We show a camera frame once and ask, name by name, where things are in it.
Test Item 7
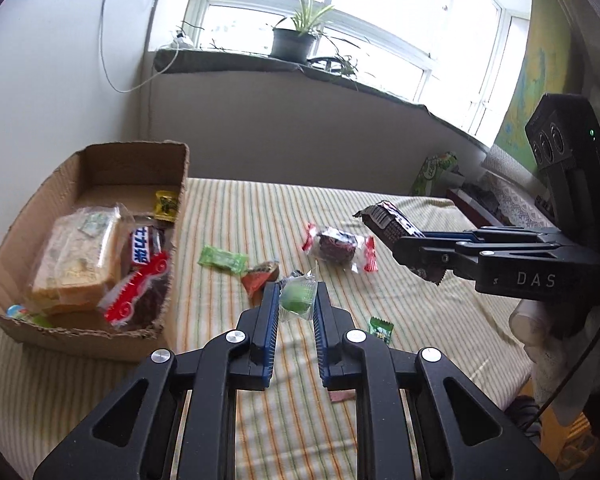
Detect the wall map poster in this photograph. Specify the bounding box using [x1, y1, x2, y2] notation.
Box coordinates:
[490, 0, 576, 161]

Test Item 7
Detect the black cable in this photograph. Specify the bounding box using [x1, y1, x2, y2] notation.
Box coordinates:
[527, 295, 600, 433]

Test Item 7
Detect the red-ended dark cake packet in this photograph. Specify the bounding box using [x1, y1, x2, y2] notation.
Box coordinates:
[97, 252, 173, 332]
[302, 223, 378, 274]

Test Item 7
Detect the white lace cloth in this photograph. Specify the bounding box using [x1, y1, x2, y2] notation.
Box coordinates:
[480, 145, 561, 231]

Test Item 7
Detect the striped tablecloth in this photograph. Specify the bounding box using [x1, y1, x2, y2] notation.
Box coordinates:
[0, 177, 536, 480]

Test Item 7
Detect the bagged sliced bread loaf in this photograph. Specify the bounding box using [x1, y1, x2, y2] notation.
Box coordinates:
[32, 205, 126, 313]

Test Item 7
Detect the jelly cup with printed lid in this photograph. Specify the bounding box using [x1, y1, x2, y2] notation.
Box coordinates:
[6, 304, 51, 329]

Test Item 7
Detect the light green candy packet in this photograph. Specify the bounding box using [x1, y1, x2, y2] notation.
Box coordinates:
[199, 245, 248, 275]

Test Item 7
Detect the reddish jelly cup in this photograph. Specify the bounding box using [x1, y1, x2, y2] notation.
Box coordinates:
[241, 259, 281, 306]

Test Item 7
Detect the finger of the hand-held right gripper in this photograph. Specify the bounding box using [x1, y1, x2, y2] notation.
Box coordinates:
[422, 227, 561, 241]
[392, 237, 563, 281]

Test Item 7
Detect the white framed window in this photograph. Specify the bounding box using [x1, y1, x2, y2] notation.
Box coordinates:
[182, 0, 536, 146]

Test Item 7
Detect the small trailing plant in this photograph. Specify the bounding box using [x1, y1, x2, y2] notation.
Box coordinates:
[325, 35, 376, 91]

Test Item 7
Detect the small dark green candy packet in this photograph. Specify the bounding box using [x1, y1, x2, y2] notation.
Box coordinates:
[369, 316, 396, 345]

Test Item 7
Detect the dark chocolate bar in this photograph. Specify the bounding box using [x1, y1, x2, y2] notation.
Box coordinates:
[354, 201, 453, 287]
[129, 227, 175, 281]

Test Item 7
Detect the person's right hand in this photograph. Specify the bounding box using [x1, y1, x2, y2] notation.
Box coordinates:
[511, 304, 553, 347]

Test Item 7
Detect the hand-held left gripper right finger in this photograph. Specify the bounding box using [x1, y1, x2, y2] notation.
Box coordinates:
[312, 280, 561, 480]

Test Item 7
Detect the green snack bag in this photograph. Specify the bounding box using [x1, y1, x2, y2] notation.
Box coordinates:
[410, 151, 466, 197]

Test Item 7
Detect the yellow candy packet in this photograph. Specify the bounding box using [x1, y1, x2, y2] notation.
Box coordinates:
[154, 190, 180, 221]

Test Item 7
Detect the green jelly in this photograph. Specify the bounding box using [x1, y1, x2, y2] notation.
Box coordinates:
[278, 270, 315, 320]

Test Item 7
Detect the white cable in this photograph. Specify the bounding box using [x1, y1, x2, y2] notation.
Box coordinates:
[97, 0, 181, 93]

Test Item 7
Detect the potted plant in grey pot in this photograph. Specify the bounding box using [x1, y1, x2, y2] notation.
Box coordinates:
[267, 0, 341, 63]

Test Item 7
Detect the person's right forearm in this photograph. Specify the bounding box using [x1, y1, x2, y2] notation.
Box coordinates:
[522, 332, 600, 423]

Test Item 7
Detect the white cabinet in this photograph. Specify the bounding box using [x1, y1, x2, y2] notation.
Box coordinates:
[0, 0, 158, 281]

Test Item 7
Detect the black round device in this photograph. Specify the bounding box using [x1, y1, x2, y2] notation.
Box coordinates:
[307, 55, 346, 72]

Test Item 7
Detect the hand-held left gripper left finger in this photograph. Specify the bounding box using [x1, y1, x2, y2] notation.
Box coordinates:
[32, 280, 281, 480]

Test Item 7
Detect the dark red storage box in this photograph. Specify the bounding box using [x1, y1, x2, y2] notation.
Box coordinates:
[447, 182, 511, 228]

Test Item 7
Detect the brown cardboard box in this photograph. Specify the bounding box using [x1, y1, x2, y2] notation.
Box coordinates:
[0, 141, 191, 363]

